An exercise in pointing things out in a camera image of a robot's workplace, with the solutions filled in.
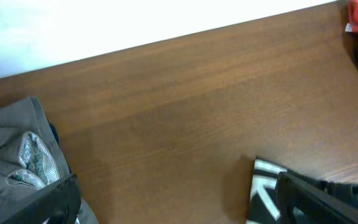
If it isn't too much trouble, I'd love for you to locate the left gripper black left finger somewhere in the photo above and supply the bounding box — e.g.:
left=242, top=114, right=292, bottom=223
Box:
left=1, top=174, right=81, bottom=224

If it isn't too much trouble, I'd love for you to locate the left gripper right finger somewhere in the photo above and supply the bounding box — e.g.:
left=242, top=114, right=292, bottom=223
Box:
left=277, top=172, right=358, bottom=224

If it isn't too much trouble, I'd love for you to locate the dark green t-shirt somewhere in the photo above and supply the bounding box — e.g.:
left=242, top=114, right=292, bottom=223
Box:
left=246, top=157, right=358, bottom=224

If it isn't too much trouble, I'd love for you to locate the grey folded shirt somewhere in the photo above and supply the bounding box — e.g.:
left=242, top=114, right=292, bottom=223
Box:
left=0, top=97, right=98, bottom=223

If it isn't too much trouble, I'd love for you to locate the navy folded garment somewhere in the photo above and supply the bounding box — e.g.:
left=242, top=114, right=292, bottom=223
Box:
left=49, top=123, right=60, bottom=145

